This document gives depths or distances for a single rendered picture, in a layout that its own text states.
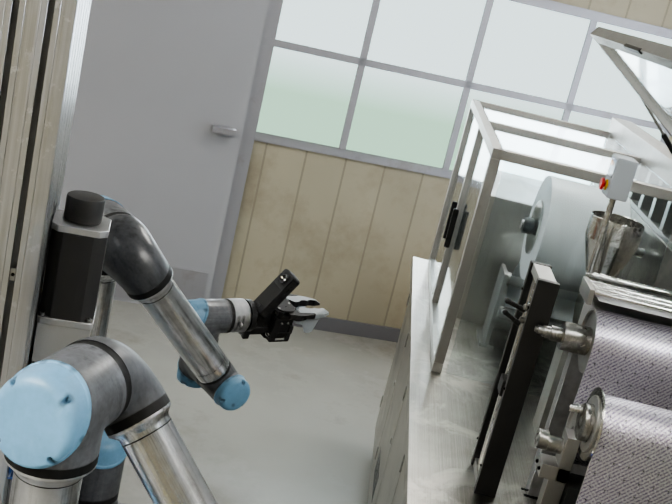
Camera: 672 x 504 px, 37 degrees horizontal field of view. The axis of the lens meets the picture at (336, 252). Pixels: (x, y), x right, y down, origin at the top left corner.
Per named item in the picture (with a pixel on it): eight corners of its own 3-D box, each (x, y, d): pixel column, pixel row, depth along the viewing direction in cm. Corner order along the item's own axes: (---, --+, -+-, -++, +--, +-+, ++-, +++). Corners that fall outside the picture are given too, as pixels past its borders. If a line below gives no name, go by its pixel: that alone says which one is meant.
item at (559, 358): (522, 416, 283) (581, 227, 267) (570, 428, 283) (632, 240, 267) (527, 438, 269) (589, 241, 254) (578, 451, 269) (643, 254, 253)
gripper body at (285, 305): (275, 324, 232) (230, 325, 225) (285, 292, 229) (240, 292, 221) (291, 342, 227) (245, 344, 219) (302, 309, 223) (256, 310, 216)
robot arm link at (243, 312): (224, 292, 219) (240, 311, 213) (241, 291, 222) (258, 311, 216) (215, 321, 222) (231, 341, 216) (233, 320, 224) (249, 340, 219)
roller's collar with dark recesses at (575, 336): (555, 343, 223) (563, 317, 221) (581, 349, 223) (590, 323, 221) (559, 353, 217) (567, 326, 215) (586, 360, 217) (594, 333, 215)
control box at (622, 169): (594, 190, 244) (606, 150, 241) (620, 196, 244) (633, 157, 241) (599, 196, 237) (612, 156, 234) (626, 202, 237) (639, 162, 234)
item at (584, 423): (571, 434, 201) (581, 399, 201) (581, 437, 201) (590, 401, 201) (579, 443, 194) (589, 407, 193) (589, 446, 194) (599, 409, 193)
